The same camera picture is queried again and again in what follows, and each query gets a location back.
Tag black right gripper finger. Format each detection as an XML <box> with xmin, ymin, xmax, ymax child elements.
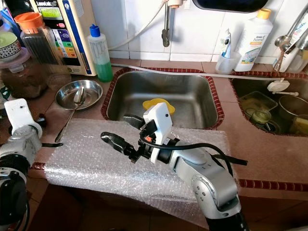
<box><xmin>100</xmin><ymin>131</ymin><xmax>135</xmax><ymax>158</ymax></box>
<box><xmin>123</xmin><ymin>115</ymin><xmax>148</xmax><ymax>130</ymax></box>

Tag small yellow plastic bowl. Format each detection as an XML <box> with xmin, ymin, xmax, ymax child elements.
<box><xmin>142</xmin><ymin>98</ymin><xmax>175</xmax><ymax>116</ymax></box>

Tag metal spoon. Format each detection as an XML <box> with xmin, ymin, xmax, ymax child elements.
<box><xmin>54</xmin><ymin>87</ymin><xmax>87</xmax><ymax>143</ymax></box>

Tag stainless steel bowl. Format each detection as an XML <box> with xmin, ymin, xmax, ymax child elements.
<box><xmin>55</xmin><ymin>79</ymin><xmax>103</xmax><ymax>111</ymax></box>

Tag clear bubble wrap sheet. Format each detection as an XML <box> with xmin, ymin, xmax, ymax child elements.
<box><xmin>42</xmin><ymin>118</ymin><xmax>231</xmax><ymax>229</ymax></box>

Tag large jar pink lid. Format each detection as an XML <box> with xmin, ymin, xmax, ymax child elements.
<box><xmin>0</xmin><ymin>48</ymin><xmax>51</xmax><ymax>99</ymax></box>

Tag thin white plastic tube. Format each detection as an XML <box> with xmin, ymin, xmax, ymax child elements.
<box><xmin>110</xmin><ymin>64</ymin><xmax>277</xmax><ymax>80</ymax></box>

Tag stainless steel sink basin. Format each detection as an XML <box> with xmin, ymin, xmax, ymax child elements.
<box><xmin>229</xmin><ymin>76</ymin><xmax>308</xmax><ymax>138</ymax></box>
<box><xmin>101</xmin><ymin>69</ymin><xmax>224</xmax><ymax>129</ymax></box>

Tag blue cap green liquid bottle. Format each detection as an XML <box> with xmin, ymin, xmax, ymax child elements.
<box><xmin>88</xmin><ymin>24</ymin><xmax>114</xmax><ymax>82</ymax></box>

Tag clear jar orange lid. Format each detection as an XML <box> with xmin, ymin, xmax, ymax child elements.
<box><xmin>13</xmin><ymin>12</ymin><xmax>61</xmax><ymax>65</ymax></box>

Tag beige water ionizer appliance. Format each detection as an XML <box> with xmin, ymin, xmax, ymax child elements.
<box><xmin>31</xmin><ymin>0</ymin><xmax>97</xmax><ymax>77</ymax></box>

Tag green patterned ceramic bowl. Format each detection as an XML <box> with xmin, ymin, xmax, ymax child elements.
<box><xmin>0</xmin><ymin>31</ymin><xmax>25</xmax><ymax>61</ymax></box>

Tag clear plastic food container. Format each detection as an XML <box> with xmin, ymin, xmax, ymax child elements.
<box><xmin>241</xmin><ymin>91</ymin><xmax>280</xmax><ymax>123</ymax></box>

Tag small glass jar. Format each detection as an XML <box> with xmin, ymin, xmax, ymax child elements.
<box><xmin>250</xmin><ymin>108</ymin><xmax>272</xmax><ymax>127</ymax></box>

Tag white bottle yellow cap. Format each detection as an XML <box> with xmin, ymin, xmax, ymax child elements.
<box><xmin>233</xmin><ymin>8</ymin><xmax>273</xmax><ymax>73</ymax></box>

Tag black frying pan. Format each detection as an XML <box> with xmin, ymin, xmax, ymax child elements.
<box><xmin>192</xmin><ymin>0</ymin><xmax>269</xmax><ymax>13</ymax></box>

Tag stainless steel pot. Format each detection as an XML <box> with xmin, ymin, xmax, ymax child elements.
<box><xmin>278</xmin><ymin>95</ymin><xmax>308</xmax><ymax>121</ymax></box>

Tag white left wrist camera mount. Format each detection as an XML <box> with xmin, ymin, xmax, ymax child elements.
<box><xmin>4</xmin><ymin>98</ymin><xmax>43</xmax><ymax>138</ymax></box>

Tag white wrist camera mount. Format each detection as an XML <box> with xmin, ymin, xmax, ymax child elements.
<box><xmin>142</xmin><ymin>102</ymin><xmax>174</xmax><ymax>165</ymax></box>
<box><xmin>4</xmin><ymin>98</ymin><xmax>43</xmax><ymax>138</ymax></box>

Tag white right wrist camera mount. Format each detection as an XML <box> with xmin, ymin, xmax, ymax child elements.
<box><xmin>142</xmin><ymin>102</ymin><xmax>174</xmax><ymax>165</ymax></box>

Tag white flexible hose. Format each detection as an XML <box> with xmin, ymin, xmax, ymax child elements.
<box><xmin>108</xmin><ymin>4</ymin><xmax>167</xmax><ymax>51</ymax></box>

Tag steel wall tap pipe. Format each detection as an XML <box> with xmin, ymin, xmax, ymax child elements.
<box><xmin>161</xmin><ymin>0</ymin><xmax>188</xmax><ymax>48</ymax></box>

